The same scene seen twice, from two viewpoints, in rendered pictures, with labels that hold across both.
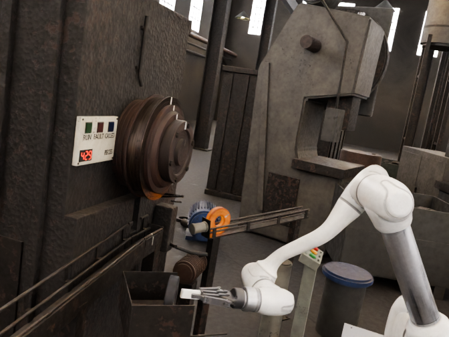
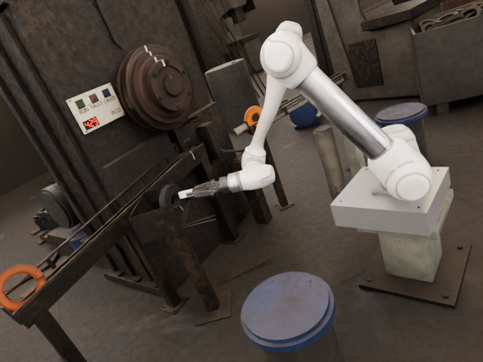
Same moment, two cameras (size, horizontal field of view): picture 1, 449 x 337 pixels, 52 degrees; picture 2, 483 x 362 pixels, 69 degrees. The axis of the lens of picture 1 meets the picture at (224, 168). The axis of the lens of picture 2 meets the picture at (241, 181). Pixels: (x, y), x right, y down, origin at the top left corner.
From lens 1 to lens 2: 0.97 m
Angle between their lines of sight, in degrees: 30
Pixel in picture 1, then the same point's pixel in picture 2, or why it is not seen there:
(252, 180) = (338, 58)
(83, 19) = (23, 30)
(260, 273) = (246, 156)
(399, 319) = not seen: hidden behind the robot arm
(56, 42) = (22, 57)
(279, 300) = (255, 175)
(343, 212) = (271, 82)
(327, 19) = not seen: outside the picture
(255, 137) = (325, 20)
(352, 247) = (430, 81)
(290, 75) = not seen: outside the picture
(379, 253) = (462, 75)
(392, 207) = (272, 65)
